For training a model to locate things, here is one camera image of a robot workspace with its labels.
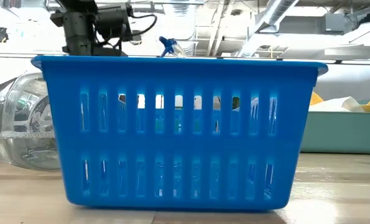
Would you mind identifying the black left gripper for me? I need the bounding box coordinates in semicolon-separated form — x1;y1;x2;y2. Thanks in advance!
50;11;128;57

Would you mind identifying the white blue-trigger spray bottle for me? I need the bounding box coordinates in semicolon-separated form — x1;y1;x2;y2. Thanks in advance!
159;35;187;58

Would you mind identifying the yellow oval cloth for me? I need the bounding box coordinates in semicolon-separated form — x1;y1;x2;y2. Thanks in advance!
310;91;370;113

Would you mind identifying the blue slotted plastic basket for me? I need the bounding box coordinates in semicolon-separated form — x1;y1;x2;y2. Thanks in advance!
30;55;329;211

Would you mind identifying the teal plastic tub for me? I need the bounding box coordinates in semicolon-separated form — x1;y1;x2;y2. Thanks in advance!
301;98;370;155

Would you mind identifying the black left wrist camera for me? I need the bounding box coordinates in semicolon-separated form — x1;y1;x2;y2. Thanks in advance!
93;2;142;43

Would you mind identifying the silver ventilation duct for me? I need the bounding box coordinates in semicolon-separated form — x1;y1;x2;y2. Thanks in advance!
236;0;299;58

